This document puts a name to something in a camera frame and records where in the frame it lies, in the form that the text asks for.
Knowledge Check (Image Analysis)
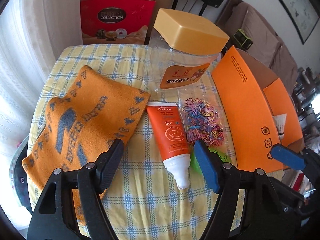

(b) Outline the bag of colourful rubber bands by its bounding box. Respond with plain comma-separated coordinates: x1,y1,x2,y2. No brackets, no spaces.
178,85,228,153

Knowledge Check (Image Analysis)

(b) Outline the orange sunscreen tube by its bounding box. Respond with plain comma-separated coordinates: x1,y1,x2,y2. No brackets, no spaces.
146,102,191,190

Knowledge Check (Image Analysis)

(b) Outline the clear jar yellow lid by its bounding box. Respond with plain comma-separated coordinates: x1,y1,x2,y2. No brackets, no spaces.
145,9,229,92

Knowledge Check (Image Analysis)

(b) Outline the white shuttlecock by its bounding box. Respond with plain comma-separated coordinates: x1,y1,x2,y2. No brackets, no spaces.
273,113,287,140

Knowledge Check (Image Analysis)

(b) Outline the orange patterned scarf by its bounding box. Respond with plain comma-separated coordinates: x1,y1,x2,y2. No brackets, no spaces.
21,64,152,227

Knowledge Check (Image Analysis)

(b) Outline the orange cardboard box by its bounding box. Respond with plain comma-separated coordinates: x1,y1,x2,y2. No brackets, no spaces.
212,47,304,173

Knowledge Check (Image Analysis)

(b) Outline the yellow checked tablecloth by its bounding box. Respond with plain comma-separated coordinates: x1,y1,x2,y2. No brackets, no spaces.
28,44,217,239

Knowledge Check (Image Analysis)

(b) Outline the brown sofa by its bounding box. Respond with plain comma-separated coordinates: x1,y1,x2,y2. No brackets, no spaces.
216,0,298,94

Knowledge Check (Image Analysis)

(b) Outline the green black radio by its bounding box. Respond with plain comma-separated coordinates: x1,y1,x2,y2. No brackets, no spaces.
233,29,253,50

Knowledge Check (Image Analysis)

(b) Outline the red chocolate gift bag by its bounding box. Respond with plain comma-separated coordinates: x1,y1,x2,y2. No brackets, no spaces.
80,0,155,44

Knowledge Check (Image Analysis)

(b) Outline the framed ink painting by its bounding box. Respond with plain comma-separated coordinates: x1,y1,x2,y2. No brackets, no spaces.
279,0,319,44

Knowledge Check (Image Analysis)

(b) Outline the white curtain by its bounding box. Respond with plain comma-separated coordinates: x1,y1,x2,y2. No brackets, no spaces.
0,0,85,156

